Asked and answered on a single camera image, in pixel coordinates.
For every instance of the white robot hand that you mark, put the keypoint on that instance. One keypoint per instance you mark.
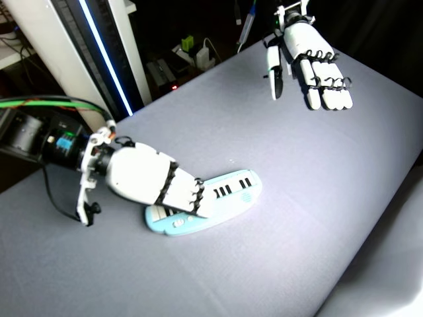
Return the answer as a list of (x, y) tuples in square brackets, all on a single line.
[(142, 171), (304, 41)]

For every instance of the light blue toy piano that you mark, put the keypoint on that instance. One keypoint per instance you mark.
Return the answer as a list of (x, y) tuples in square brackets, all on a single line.
[(231, 198)]

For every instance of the black box with red light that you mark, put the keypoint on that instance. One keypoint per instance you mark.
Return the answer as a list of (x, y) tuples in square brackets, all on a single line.
[(163, 76)]

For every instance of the white power strip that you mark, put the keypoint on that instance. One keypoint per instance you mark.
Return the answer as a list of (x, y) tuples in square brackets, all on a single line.
[(201, 56)]

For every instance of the green plug block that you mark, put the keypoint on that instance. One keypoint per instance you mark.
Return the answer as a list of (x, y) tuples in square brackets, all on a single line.
[(188, 42)]

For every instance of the grey table cloth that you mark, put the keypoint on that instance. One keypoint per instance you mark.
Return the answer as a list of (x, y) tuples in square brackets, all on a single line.
[(297, 171)]

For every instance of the white column with blue light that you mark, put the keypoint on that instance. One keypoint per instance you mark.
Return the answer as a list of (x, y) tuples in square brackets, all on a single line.
[(66, 49)]

